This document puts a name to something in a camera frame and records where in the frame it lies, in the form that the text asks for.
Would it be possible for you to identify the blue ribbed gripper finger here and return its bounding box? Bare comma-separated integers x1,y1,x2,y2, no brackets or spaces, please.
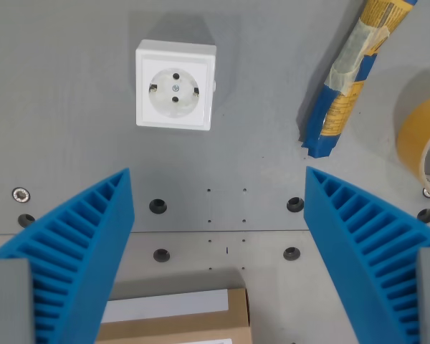
303,166,430,344
0,167,135,344

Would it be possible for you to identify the blue and yellow taped bag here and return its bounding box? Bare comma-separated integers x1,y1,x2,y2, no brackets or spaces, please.
300,0,419,159

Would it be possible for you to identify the black threaded insert hole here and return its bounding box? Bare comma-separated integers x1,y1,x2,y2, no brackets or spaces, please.
282,246,302,262

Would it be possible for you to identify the silver hex screw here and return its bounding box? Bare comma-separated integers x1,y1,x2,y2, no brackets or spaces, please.
11,186,32,204

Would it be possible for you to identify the yellow tape roll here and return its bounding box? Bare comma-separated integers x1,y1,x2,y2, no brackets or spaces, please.
396,93,430,201

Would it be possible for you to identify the brown cardboard box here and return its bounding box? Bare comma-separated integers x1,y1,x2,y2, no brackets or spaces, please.
96,287,254,344

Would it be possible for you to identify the white wall socket box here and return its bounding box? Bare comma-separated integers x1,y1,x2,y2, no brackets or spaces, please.
135,39,218,133

